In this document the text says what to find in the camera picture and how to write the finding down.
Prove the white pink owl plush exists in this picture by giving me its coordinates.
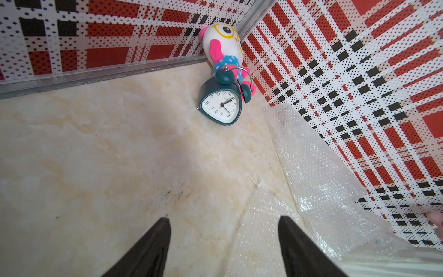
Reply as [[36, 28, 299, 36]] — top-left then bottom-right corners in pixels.
[[199, 23, 257, 103]]

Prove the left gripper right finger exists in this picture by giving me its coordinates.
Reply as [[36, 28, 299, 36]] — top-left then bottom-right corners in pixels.
[[278, 216, 346, 277]]

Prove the teal alarm clock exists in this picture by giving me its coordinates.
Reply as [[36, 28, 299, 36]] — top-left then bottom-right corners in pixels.
[[197, 66, 254, 126]]

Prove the small white ribbed vase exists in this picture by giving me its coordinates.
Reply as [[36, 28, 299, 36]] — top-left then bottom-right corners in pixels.
[[339, 248, 443, 277]]

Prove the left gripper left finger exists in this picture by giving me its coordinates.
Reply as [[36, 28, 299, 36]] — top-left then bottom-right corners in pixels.
[[103, 217, 171, 277]]

